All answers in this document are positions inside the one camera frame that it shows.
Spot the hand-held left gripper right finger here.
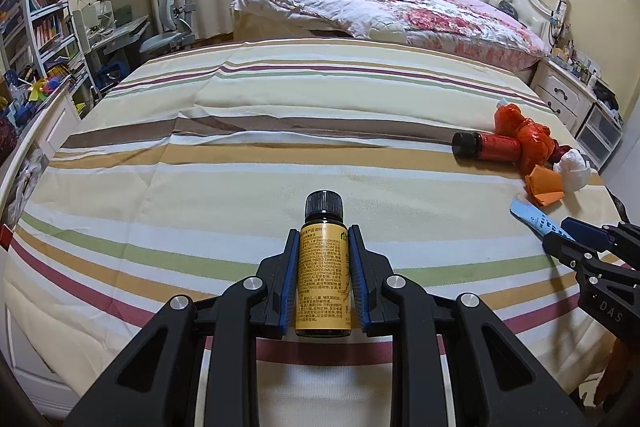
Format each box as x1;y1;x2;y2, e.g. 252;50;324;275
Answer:
348;224;591;427

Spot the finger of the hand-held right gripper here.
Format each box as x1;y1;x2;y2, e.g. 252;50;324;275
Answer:
542;232;603;282
560;217;640;258

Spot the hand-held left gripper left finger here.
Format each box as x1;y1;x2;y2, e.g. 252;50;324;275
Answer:
70;227;301;427

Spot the yellow label bottle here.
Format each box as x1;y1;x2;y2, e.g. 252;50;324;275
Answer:
295;189;353;339

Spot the blue toothpaste box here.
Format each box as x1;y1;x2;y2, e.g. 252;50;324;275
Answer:
509;197;568;239

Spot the orange paper piece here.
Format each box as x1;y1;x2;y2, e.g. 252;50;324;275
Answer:
524;164;567;208

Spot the white tissue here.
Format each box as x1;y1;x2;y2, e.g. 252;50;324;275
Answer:
552;149;592;192

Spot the orange plastic bag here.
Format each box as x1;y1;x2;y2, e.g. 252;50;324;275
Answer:
517;122;557;174

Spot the red bottle with black cap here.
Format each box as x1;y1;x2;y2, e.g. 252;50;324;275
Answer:
451;131;522;164

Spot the clear plastic drawer unit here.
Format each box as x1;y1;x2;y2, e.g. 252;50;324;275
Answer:
575;102;626;172

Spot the striped cloth table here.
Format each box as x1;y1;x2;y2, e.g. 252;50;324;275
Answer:
0;37;626;427

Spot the white nightstand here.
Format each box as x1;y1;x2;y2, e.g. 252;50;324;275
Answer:
530;57;598;132

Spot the black cloth pile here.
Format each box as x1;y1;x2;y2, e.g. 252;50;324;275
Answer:
592;79;622;112

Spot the cluster of small toiletries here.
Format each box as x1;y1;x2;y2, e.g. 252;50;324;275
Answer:
550;42;601;88

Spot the blue stool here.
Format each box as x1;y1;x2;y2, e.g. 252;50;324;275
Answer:
95;62;131;92

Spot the pink floral quilt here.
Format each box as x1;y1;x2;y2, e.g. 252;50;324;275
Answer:
231;0;546;58

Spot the grey-blue desk chair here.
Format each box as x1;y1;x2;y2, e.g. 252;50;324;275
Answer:
140;0;201;52

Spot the grey study desk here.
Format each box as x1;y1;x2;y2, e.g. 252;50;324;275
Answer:
75;0;151;72

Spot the pile of colourful toys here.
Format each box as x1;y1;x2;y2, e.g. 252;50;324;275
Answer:
0;72;71;128

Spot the white bookshelf with books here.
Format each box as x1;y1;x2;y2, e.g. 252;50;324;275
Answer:
0;0;93;118

